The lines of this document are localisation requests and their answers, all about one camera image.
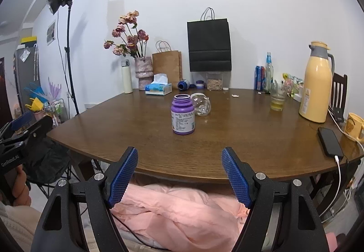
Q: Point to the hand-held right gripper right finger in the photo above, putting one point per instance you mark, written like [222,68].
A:
[237,180]

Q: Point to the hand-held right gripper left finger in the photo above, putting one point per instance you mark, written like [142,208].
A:
[121,180]

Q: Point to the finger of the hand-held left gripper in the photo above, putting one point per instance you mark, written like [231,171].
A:
[22,120]
[38,128]

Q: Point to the person's left forearm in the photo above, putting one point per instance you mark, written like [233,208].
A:
[17,226]

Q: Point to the person's left hand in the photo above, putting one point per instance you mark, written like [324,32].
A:
[22,188]

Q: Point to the bunch of plastic hangers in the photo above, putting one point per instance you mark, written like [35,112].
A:
[37,98]

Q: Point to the black cloth bag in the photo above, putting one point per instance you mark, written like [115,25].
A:
[48,161]

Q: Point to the grey refrigerator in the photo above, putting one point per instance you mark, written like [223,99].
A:
[25,72]

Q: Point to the pink quilted cloth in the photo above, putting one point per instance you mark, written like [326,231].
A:
[176,212]

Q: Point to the black light stand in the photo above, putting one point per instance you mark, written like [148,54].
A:
[69,64]

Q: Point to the yellow box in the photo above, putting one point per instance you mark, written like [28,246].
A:
[29,40]

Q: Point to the purple supplement bottle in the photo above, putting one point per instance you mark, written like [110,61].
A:
[183,116]

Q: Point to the glass with yellow drink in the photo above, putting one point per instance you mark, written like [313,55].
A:
[278,99]

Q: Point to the blue tissue box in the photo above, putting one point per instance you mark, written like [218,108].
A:
[158,88]

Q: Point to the clear grain container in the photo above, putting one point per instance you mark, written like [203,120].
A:
[214,82]

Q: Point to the black smartphone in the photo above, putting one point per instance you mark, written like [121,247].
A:
[330,141]

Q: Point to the white thermos bottle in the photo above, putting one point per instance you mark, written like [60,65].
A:
[126,78]

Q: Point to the small purple white jar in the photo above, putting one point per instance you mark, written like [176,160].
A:
[200,85]

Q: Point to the blue drink can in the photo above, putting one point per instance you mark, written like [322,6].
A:
[259,78]

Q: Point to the blue round container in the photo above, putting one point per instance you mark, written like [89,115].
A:
[183,85]

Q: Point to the pink speckled vase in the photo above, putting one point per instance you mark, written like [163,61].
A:
[143,71]

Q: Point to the colourful snack packets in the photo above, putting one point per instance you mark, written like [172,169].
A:
[291,82]

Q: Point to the clear glass bottle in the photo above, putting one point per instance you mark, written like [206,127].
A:
[269,72]

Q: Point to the brown paper bag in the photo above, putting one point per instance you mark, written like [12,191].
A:
[167,68]

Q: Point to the yellow thermos jug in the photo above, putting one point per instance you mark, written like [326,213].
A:
[317,84]

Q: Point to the dried pink flowers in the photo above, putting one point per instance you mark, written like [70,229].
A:
[129,38]

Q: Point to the yellow mug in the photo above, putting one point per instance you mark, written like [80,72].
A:
[354,126]

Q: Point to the dark wooden chair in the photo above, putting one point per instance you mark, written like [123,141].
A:
[339,89]

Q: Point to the black paper bag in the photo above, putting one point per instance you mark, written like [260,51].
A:
[209,44]

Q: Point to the wall switch panel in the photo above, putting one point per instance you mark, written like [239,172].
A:
[50,32]

